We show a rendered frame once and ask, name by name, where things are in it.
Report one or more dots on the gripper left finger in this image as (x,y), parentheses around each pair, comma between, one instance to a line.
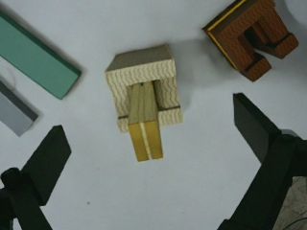
(32,187)

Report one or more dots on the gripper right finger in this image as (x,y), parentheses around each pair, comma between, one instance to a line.
(282,154)

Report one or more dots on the brown wooden block with slot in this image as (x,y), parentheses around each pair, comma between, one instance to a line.
(255,21)

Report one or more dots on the tan wooden block with slot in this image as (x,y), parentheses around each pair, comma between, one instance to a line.
(154,64)

